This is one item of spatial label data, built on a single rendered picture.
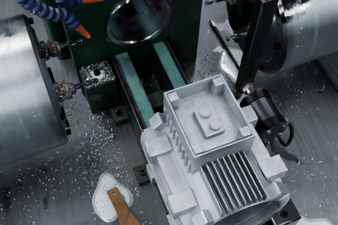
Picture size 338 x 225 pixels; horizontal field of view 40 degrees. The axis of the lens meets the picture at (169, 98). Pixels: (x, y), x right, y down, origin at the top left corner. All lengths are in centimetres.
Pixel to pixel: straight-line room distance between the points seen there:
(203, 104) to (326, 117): 48
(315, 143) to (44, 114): 63
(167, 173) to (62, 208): 34
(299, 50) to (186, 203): 38
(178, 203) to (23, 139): 28
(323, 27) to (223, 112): 28
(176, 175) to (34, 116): 25
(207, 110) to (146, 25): 34
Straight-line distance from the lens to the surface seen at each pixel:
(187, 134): 72
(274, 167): 76
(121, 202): 101
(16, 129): 79
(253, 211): 85
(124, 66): 103
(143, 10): 97
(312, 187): 107
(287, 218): 97
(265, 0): 71
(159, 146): 75
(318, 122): 115
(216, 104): 75
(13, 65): 77
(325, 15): 92
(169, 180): 74
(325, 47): 96
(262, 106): 85
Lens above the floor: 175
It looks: 58 degrees down
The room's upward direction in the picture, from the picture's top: 2 degrees clockwise
